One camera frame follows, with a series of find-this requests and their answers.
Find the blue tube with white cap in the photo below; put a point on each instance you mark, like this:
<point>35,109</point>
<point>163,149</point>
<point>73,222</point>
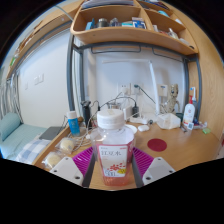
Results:
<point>73,125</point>

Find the white cup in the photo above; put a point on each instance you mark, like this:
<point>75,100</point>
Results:
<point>132,128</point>

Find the clear bottle with orange drink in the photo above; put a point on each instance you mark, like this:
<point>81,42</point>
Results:
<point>112,146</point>

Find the blue plaid blanket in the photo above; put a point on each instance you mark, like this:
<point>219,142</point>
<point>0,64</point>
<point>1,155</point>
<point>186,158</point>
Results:
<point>33,150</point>

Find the white desk lamp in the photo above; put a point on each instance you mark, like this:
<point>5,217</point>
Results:
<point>154,83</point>

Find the teal pillow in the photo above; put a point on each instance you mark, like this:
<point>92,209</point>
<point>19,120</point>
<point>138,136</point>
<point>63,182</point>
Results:
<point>9,126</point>

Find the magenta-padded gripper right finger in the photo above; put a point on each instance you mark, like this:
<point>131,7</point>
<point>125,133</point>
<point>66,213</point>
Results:
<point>158,168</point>

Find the white wall-mounted device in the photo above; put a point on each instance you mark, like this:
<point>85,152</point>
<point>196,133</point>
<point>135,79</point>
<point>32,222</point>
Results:
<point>162,90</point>

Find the black plug charger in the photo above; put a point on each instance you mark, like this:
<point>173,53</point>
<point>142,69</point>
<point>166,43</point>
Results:
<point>135,111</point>

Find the wooden wall shelf unit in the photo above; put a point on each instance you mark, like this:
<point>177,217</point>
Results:
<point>133,35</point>

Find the white pump bottle red top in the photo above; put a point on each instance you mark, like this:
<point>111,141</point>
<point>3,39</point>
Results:
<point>188,113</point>

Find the wooden tree-man figurine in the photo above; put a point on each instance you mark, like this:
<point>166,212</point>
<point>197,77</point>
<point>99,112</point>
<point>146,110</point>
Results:
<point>171,98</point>

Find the white wall light switch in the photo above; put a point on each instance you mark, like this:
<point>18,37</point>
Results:
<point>38,79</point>

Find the white power strip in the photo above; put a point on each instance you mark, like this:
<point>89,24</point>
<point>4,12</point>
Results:
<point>139,119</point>

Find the white earbud case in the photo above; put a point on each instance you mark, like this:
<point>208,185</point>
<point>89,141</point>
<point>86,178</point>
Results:
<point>143,128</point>

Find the flat round red coaster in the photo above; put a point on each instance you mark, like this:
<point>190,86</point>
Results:
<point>157,145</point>

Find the teal striped bed sheet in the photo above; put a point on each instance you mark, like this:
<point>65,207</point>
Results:
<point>20,136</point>

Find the white spray bottle blue trigger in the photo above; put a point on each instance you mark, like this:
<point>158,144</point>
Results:
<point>193,93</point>

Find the plastic-wrapped round bun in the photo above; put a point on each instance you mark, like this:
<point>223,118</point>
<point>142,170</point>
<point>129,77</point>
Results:
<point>67,145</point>
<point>52,160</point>

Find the grey tablet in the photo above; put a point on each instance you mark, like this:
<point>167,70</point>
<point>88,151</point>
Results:
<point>50,133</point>

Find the small white cube thermometer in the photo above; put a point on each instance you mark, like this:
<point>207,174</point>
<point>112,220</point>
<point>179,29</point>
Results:
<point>190,126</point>

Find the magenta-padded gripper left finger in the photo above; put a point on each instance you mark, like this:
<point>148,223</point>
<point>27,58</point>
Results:
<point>66,166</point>

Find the dark green small pot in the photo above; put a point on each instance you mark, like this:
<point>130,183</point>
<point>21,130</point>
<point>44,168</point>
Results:
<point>180,116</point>

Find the white wall socket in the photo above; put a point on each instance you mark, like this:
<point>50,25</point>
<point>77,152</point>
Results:
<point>123,88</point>
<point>136,88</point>

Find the white power adapter block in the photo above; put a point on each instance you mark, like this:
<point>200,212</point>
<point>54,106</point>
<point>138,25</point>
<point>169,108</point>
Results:
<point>127,112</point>

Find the small green packet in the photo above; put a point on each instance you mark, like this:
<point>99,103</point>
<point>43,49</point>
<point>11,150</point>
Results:
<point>206,130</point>

